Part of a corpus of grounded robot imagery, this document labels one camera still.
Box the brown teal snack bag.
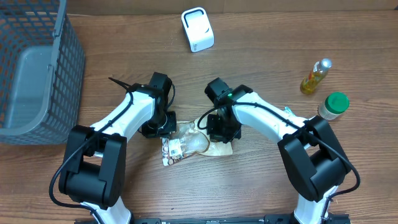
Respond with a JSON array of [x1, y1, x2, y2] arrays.
[[162, 118, 233, 166]]

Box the teal snack bar wrapper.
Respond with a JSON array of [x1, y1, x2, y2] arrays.
[[284, 106, 295, 116]]

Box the yellow liquid bottle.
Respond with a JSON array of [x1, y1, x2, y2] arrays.
[[300, 58, 332, 95]]

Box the green lid jar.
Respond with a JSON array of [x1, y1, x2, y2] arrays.
[[318, 92, 349, 120]]

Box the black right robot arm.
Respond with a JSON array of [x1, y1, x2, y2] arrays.
[[204, 78, 352, 223]]

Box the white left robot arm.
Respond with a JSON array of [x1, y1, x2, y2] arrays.
[[49, 72, 177, 223]]

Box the white barcode scanner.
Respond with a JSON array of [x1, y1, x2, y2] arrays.
[[181, 7, 215, 53]]

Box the dark grey mesh basket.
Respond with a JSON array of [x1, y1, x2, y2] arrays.
[[1, 0, 85, 145]]

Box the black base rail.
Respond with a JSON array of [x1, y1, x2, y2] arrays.
[[75, 213, 351, 224]]

